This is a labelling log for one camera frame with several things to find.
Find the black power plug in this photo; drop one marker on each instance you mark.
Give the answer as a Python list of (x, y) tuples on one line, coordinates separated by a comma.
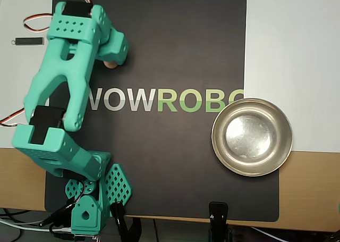
[(63, 208)]

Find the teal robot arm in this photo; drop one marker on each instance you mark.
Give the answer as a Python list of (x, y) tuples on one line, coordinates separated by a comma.
[(66, 66)]

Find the black WOWROBO mat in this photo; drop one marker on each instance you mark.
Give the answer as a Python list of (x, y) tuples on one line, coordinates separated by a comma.
[(172, 40)]

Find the teal robot base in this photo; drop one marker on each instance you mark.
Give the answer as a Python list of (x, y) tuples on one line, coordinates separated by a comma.
[(118, 183)]

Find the black USB stick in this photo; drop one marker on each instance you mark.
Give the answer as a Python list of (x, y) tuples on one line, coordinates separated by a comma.
[(27, 41)]

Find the metal bowl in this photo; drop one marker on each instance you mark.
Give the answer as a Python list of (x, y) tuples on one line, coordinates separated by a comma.
[(252, 137)]

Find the white paper sheet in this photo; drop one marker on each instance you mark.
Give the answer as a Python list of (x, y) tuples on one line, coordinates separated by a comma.
[(292, 66)]

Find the brown egg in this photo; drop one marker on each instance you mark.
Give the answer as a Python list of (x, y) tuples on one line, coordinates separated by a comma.
[(111, 65)]

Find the black table clamp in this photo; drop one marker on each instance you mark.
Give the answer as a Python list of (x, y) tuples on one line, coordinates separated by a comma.
[(118, 212)]

